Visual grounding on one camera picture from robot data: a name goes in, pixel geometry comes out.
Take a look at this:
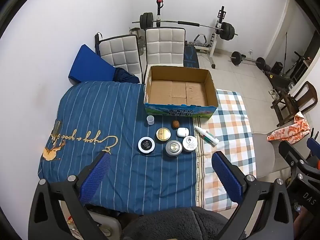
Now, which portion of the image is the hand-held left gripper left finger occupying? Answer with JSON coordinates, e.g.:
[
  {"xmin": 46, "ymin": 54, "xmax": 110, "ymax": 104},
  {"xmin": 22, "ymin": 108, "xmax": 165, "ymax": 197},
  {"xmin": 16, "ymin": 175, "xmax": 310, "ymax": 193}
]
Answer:
[{"xmin": 29, "ymin": 151, "xmax": 111, "ymax": 240}]

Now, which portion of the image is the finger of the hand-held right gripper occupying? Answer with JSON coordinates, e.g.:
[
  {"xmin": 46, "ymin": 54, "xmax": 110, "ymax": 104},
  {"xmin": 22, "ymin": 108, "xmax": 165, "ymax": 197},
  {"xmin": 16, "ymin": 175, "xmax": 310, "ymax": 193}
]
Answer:
[
  {"xmin": 307, "ymin": 137, "xmax": 320, "ymax": 159},
  {"xmin": 278, "ymin": 140, "xmax": 312, "ymax": 168}
]

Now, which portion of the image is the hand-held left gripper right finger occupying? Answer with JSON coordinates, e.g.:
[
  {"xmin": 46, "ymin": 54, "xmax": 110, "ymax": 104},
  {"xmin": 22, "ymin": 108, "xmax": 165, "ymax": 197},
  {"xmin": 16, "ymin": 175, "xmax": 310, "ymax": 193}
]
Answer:
[{"xmin": 211, "ymin": 151, "xmax": 294, "ymax": 240}]

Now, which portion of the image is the white tube with green label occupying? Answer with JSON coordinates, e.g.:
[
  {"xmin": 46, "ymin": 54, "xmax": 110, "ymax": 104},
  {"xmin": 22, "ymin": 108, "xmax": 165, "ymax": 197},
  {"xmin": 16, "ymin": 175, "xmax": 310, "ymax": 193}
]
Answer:
[{"xmin": 195, "ymin": 126, "xmax": 220, "ymax": 147}]

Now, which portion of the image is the white cream jar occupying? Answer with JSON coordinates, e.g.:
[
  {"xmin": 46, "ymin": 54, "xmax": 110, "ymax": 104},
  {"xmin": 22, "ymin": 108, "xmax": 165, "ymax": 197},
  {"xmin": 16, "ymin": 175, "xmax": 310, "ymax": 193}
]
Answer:
[{"xmin": 182, "ymin": 136, "xmax": 197, "ymax": 153}]

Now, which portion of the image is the black-lid round jar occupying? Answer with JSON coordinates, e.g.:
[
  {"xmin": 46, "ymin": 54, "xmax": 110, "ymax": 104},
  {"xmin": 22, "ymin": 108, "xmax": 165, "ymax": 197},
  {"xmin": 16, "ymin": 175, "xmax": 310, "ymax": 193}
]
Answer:
[{"xmin": 138, "ymin": 137, "xmax": 155, "ymax": 155}]

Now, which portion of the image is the silver round tin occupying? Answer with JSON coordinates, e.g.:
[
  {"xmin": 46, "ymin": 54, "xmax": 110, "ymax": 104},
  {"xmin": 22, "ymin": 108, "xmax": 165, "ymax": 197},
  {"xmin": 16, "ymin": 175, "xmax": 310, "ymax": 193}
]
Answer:
[{"xmin": 165, "ymin": 140, "xmax": 182, "ymax": 158}]

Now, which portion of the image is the gold round tin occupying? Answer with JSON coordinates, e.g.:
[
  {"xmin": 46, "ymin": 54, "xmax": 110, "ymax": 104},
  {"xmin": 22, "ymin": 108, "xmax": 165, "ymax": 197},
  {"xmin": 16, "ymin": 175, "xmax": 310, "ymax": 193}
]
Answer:
[{"xmin": 156, "ymin": 128, "xmax": 171, "ymax": 142}]

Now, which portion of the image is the cardboard box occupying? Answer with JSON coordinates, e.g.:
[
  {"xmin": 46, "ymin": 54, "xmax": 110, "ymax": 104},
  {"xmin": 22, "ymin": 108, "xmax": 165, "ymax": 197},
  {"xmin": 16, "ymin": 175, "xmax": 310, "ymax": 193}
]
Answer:
[{"xmin": 144, "ymin": 65, "xmax": 219, "ymax": 118}]

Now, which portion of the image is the orange floral cloth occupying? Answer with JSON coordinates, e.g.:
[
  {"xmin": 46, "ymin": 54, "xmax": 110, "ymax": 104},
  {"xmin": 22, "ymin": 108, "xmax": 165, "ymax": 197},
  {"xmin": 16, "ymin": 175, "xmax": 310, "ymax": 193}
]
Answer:
[{"xmin": 267, "ymin": 112, "xmax": 312, "ymax": 145}]

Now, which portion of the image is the grey upholstered chair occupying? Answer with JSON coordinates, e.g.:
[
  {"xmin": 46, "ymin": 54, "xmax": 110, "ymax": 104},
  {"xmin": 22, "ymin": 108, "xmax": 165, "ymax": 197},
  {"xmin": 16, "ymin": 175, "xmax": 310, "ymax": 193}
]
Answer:
[{"xmin": 251, "ymin": 129, "xmax": 283, "ymax": 181}]

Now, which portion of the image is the plaid blanket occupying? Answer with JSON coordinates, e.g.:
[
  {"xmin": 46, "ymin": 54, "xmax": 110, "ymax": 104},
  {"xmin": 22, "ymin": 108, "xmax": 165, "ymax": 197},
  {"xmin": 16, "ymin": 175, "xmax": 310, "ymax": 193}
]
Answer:
[{"xmin": 194, "ymin": 89, "xmax": 257, "ymax": 211}]

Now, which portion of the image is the wooden chair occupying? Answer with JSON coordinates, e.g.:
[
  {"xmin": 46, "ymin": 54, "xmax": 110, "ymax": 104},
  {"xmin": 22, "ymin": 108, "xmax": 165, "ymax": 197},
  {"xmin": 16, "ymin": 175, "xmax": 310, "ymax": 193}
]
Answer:
[{"xmin": 271, "ymin": 81, "xmax": 318, "ymax": 127}]

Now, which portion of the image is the blue striped blanket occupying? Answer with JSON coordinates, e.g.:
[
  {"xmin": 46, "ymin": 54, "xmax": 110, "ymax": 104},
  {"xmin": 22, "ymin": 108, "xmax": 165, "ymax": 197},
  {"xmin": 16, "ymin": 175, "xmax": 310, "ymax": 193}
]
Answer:
[{"xmin": 37, "ymin": 81, "xmax": 201, "ymax": 216}]

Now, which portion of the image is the dark fleece clothing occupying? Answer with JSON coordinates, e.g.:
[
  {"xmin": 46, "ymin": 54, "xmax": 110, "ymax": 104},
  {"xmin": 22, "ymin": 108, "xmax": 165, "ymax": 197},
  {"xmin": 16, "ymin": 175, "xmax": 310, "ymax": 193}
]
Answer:
[{"xmin": 120, "ymin": 206, "xmax": 233, "ymax": 240}]

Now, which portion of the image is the black exercise machine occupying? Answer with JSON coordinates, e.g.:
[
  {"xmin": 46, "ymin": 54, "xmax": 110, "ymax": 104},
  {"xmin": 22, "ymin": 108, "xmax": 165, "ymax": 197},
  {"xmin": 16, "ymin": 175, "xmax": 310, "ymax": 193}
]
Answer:
[{"xmin": 282, "ymin": 51, "xmax": 309, "ymax": 83}]

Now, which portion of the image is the short barbell with black plates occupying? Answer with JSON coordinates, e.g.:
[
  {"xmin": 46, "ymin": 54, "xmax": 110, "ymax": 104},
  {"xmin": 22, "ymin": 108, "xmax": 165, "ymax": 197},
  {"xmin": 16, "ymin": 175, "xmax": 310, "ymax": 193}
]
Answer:
[{"xmin": 228, "ymin": 51, "xmax": 266, "ymax": 70}]

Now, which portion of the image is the dark blue cloth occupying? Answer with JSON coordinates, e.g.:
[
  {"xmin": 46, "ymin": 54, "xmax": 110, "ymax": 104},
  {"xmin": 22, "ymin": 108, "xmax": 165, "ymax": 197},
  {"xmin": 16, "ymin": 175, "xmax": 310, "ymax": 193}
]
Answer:
[{"xmin": 113, "ymin": 67, "xmax": 140, "ymax": 84}]

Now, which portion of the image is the blue foam mat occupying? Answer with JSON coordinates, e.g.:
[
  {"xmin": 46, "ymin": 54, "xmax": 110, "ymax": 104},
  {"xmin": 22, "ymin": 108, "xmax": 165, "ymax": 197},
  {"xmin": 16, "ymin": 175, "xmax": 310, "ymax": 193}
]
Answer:
[{"xmin": 68, "ymin": 45, "xmax": 117, "ymax": 83}]

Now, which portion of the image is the black and blue weight bench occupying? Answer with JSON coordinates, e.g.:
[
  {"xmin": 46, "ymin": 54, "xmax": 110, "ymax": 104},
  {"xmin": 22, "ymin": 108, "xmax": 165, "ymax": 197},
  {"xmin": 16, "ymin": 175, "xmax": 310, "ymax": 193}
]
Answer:
[{"xmin": 183, "ymin": 44, "xmax": 200, "ymax": 68}]

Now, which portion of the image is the white quilted chair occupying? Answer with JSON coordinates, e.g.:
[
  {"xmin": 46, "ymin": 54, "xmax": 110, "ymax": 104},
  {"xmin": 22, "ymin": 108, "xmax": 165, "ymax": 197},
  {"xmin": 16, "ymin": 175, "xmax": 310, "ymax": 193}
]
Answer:
[
  {"xmin": 143, "ymin": 27, "xmax": 187, "ymax": 83},
  {"xmin": 96, "ymin": 34, "xmax": 142, "ymax": 82}
]

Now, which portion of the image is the long barbell with black plates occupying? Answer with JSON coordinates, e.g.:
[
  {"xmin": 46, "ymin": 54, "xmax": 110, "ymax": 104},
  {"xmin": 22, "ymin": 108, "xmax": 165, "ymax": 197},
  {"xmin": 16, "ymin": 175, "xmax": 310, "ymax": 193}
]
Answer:
[{"xmin": 132, "ymin": 12, "xmax": 238, "ymax": 41}]

